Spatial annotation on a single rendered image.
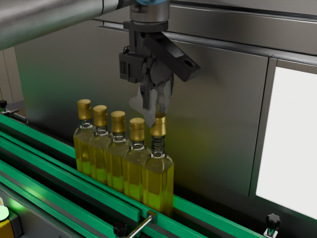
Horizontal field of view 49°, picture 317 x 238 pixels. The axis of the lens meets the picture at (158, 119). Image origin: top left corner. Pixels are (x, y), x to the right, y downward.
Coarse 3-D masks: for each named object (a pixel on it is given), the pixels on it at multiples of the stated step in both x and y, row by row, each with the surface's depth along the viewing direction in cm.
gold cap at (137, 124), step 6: (132, 120) 78; (138, 120) 78; (132, 126) 77; (138, 126) 76; (144, 126) 78; (132, 132) 78; (138, 132) 77; (144, 132) 78; (132, 138) 78; (138, 138) 78; (144, 138) 79
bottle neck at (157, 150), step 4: (152, 136) 75; (164, 136) 75; (152, 140) 75; (156, 140) 74; (160, 140) 74; (164, 140) 75; (152, 144) 76; (156, 144) 75; (160, 144) 75; (164, 144) 76; (152, 148) 76; (156, 148) 75; (160, 148) 75; (164, 148) 76; (152, 152) 77; (156, 152) 76; (160, 152) 76; (164, 152) 77; (152, 156) 77; (156, 156) 76; (160, 156) 76
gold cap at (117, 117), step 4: (112, 112) 81; (116, 112) 81; (120, 112) 81; (124, 112) 81; (112, 116) 80; (116, 116) 80; (120, 116) 80; (124, 116) 80; (112, 120) 80; (116, 120) 80; (120, 120) 80; (124, 120) 81; (112, 124) 81; (116, 124) 80; (120, 124) 80; (124, 124) 81; (112, 128) 81; (116, 128) 81; (120, 128) 81; (124, 128) 82; (116, 132) 81; (120, 132) 81
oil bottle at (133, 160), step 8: (128, 152) 80; (136, 152) 79; (144, 152) 80; (128, 160) 80; (136, 160) 79; (128, 168) 81; (136, 168) 79; (128, 176) 82; (136, 176) 81; (128, 184) 83; (136, 184) 82; (128, 192) 85; (136, 192) 83; (136, 200) 84
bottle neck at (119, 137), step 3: (114, 135) 82; (117, 135) 82; (120, 135) 82; (123, 135) 82; (114, 138) 83; (117, 138) 82; (120, 138) 82; (123, 138) 83; (117, 141) 83; (120, 141) 83
